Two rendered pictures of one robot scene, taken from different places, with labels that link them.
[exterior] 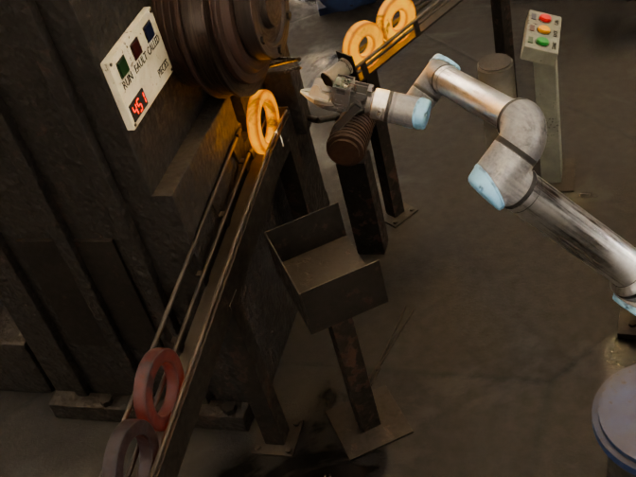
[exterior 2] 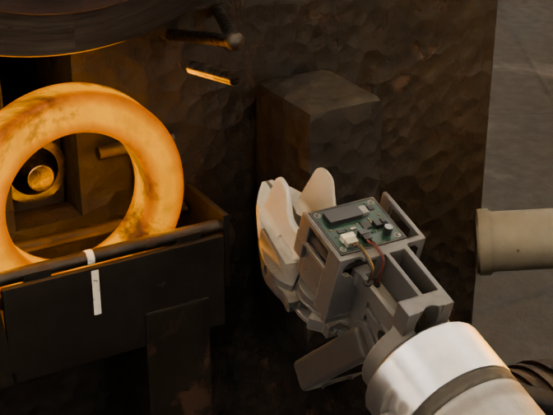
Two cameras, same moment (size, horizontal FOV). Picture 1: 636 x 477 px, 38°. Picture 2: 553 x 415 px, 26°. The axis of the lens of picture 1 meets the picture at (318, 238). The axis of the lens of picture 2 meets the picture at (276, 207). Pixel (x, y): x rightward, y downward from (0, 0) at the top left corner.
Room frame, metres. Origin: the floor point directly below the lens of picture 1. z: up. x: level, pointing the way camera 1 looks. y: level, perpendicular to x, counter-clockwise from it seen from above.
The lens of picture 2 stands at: (1.65, -0.58, 1.15)
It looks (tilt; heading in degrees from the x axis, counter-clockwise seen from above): 25 degrees down; 36
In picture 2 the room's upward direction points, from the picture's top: straight up
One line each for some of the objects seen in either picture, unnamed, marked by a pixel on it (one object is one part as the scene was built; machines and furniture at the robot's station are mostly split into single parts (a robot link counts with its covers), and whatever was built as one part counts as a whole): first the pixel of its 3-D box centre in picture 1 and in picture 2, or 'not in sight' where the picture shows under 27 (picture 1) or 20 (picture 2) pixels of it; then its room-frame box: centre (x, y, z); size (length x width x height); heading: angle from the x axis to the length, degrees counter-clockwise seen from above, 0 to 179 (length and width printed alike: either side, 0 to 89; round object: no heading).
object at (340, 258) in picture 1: (347, 345); not in sight; (1.69, 0.00, 0.36); 0.26 x 0.20 x 0.72; 11
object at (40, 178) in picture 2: not in sight; (8, 145); (2.32, 0.21, 0.74); 0.17 x 0.04 x 0.04; 66
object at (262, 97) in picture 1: (263, 122); (72, 198); (2.26, 0.06, 0.75); 0.18 x 0.03 x 0.18; 156
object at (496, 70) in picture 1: (501, 126); not in sight; (2.61, -0.73, 0.26); 0.12 x 0.12 x 0.52
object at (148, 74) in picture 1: (139, 67); not in sight; (1.99, 0.30, 1.15); 0.26 x 0.02 x 0.18; 156
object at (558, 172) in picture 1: (548, 105); not in sight; (2.58, -0.89, 0.31); 0.24 x 0.16 x 0.62; 156
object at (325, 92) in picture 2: (286, 97); (314, 209); (2.48, -0.02, 0.68); 0.11 x 0.08 x 0.24; 66
